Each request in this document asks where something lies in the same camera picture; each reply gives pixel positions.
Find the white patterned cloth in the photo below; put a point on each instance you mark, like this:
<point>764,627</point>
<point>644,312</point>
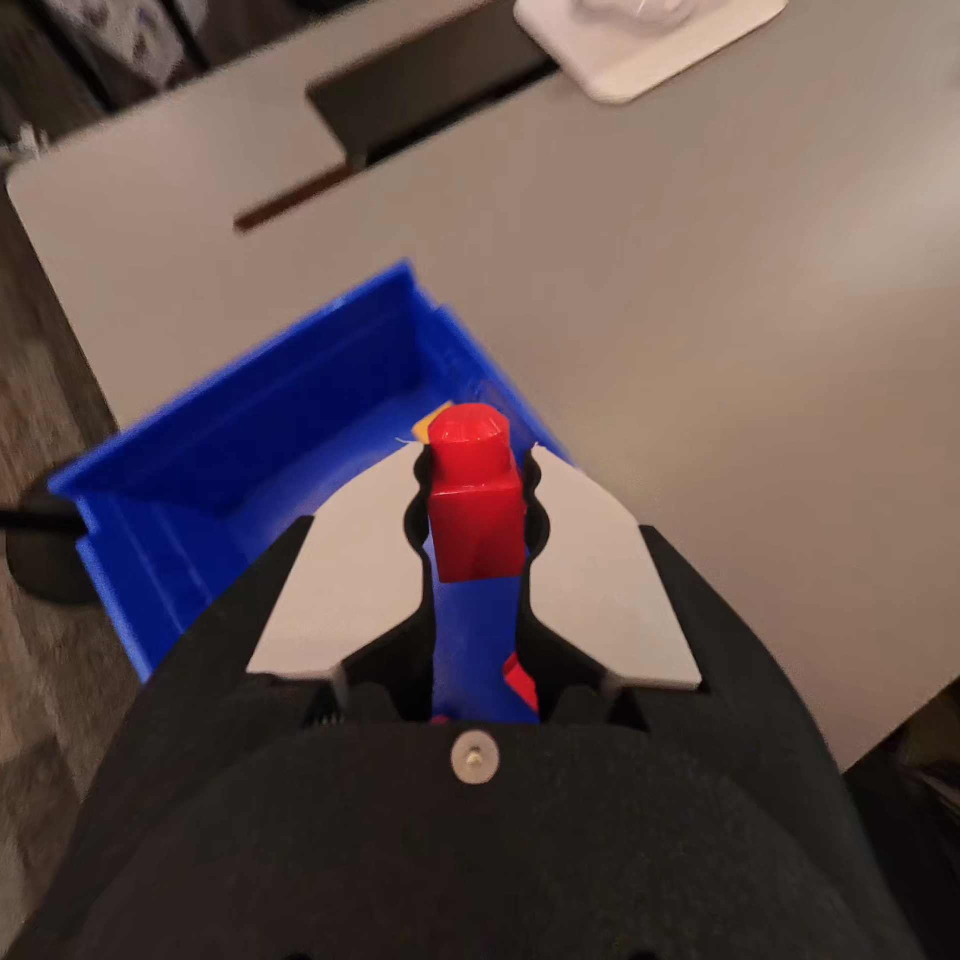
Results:
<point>127,37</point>

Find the red plastic block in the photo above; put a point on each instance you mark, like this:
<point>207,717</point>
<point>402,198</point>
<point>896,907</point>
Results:
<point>476,517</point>

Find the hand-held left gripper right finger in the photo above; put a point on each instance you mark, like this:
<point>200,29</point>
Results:
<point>607,592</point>

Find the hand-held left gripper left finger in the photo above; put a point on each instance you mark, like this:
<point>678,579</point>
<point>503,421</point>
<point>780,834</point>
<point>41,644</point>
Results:
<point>337,585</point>

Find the black flat panel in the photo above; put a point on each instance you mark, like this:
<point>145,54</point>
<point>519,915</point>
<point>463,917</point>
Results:
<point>420,90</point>

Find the blue plastic bin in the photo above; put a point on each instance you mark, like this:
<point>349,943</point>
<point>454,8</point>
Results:
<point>262,450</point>

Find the black round floor stand base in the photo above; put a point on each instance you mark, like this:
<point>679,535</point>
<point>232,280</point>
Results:
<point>45,562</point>

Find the white stand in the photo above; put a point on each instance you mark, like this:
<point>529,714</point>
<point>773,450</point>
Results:
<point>637,67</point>

